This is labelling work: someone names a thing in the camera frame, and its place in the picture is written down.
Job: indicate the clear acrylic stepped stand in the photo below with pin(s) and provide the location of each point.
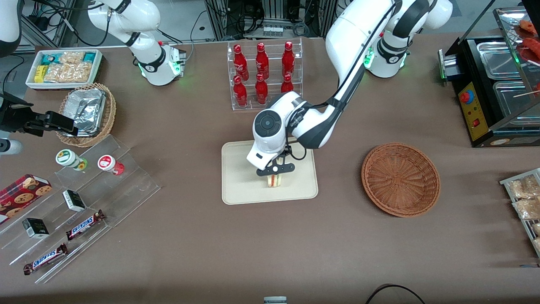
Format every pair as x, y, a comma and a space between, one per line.
135, 185

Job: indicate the grey metal side box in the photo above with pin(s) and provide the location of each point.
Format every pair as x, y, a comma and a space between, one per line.
449, 65

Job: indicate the green lid white jar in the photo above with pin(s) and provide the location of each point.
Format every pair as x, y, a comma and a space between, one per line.
67, 157

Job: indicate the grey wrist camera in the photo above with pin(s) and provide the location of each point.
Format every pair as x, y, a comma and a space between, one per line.
270, 170
10, 147

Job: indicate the white power strip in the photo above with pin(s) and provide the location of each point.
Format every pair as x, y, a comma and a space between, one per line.
272, 30

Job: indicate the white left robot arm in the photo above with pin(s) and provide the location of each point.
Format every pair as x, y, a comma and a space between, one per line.
350, 33

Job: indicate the clear cracker bag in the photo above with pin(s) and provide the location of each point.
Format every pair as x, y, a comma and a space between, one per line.
67, 73
71, 58

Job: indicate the beige plastic tray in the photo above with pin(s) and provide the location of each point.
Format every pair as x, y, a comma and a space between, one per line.
240, 181

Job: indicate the light wicker basket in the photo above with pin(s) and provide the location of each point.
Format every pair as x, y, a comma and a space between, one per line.
110, 114

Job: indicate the teal snack packet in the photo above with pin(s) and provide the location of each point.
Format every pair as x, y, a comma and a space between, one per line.
89, 57
49, 59

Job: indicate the clear acrylic bottle rack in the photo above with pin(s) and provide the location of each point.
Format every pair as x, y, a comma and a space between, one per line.
249, 107

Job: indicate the small black carton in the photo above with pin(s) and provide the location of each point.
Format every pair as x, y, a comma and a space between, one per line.
36, 228
74, 201

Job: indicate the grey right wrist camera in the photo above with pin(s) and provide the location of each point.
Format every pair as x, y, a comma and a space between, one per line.
10, 147

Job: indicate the aluminium foil container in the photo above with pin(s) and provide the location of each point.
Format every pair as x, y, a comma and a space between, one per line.
86, 109

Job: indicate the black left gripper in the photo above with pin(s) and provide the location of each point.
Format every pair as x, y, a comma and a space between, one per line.
284, 152

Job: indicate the yellow snack packet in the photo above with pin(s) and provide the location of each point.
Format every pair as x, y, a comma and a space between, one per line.
39, 74

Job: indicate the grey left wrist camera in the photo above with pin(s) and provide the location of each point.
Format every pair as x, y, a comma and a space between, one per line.
270, 170

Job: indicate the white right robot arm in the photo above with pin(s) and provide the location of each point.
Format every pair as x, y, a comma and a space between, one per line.
158, 69

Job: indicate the clear bag of pastries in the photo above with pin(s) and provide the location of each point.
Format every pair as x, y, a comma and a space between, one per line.
536, 229
527, 209
537, 245
525, 188

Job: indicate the black food warmer showcase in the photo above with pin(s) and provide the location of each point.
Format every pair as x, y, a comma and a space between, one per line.
485, 131

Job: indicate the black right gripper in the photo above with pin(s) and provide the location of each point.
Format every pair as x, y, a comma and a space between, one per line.
16, 114

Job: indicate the red cola bottle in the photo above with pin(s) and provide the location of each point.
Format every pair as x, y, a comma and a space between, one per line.
240, 63
240, 95
262, 63
287, 84
288, 61
261, 90

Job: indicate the brown wicker basket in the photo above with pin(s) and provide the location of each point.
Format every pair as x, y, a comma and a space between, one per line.
400, 179

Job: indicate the red plaid cookie box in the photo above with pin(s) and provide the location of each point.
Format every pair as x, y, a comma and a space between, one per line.
21, 194

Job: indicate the white rectangular snack bin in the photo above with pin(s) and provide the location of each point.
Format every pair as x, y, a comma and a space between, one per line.
31, 85

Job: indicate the triangular sandwich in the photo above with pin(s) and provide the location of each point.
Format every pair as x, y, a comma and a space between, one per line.
274, 182

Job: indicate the aluminium equipment frame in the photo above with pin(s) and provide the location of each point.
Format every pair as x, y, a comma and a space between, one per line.
219, 19

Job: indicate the small grey device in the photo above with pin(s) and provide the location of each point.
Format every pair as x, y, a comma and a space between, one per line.
275, 300

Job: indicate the red lid white jar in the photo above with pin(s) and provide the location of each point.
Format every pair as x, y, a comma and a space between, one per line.
107, 162

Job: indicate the red grilled sausage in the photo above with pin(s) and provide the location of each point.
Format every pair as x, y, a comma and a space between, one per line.
528, 26
529, 50

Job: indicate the snickers chocolate bar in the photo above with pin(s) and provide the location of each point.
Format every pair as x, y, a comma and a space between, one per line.
84, 225
45, 259

